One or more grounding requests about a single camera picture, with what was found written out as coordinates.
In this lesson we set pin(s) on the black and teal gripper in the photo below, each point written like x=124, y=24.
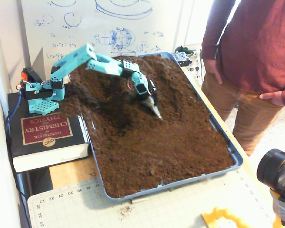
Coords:
x=150, y=99

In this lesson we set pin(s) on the blue tray of brown soil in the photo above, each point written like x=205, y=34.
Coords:
x=145, y=142

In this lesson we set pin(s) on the person's right forearm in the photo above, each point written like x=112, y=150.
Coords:
x=211, y=45

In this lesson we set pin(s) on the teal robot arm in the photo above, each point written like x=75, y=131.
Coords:
x=69, y=61

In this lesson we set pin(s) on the person's right hand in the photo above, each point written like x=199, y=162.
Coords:
x=213, y=67

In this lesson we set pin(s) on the person's left hand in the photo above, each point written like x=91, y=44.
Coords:
x=274, y=97

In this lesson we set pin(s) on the black vented electronics box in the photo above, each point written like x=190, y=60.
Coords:
x=180, y=57

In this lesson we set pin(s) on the panel with red buttons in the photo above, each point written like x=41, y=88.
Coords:
x=194, y=69

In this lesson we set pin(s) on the green object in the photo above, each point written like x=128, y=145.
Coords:
x=184, y=49

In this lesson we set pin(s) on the black chemistry handbook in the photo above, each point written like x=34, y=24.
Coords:
x=69, y=142

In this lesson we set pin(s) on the whiteboard with blue drawings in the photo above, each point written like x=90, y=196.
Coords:
x=97, y=21

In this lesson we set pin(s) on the grey metal strip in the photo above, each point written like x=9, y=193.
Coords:
x=139, y=200

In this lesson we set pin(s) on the blue plastic tray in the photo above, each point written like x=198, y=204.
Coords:
x=237, y=164

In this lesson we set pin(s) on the grey gridded cutting mat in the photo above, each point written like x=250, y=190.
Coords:
x=156, y=209

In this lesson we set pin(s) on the spilled soil crumbs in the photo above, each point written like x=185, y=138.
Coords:
x=126, y=210

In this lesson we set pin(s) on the person in maroon shirt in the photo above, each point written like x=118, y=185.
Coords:
x=256, y=47

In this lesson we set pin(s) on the black servo with orange disc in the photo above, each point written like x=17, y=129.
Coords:
x=32, y=74

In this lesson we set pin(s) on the yellow printed plastic part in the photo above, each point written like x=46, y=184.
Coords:
x=216, y=217

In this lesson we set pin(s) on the black camera lens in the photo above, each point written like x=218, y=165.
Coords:
x=273, y=168

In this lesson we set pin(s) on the grey camera mount block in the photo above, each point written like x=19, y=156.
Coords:
x=282, y=209

